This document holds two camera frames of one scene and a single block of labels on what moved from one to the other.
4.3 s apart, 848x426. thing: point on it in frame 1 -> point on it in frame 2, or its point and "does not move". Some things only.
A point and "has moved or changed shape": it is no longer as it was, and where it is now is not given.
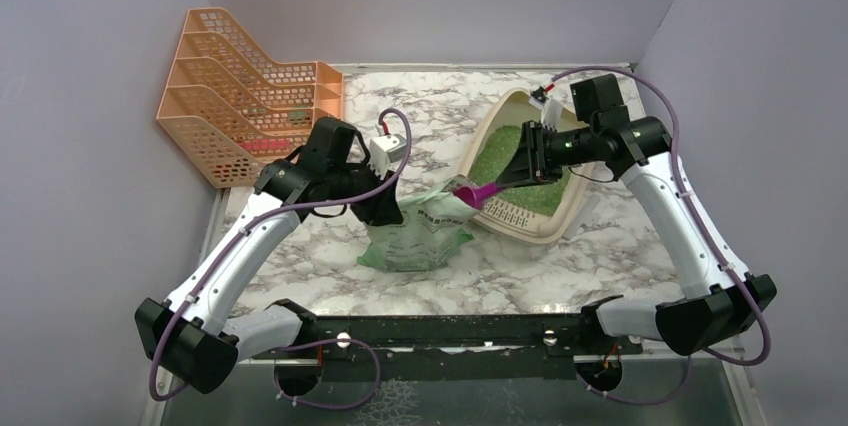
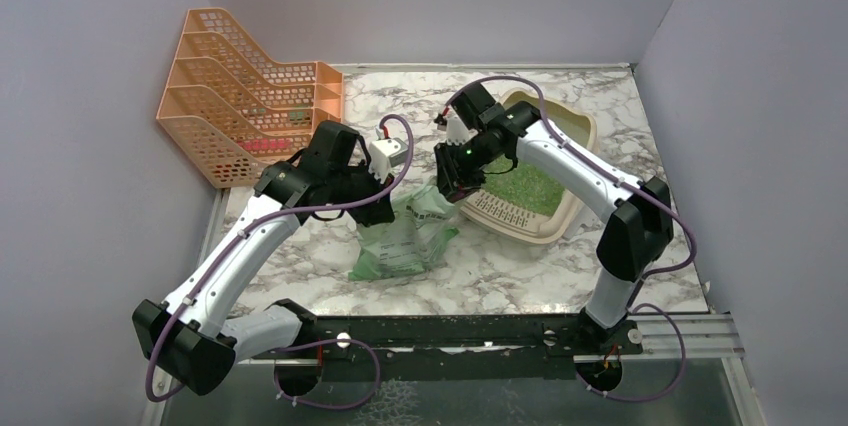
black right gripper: [530, 165] -> [452, 183]
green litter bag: [434, 222] has moved or changed shape
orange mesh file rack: [232, 111] does not move
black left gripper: [381, 210] does not move
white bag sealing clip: [583, 216] does not move
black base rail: [481, 348] does not move
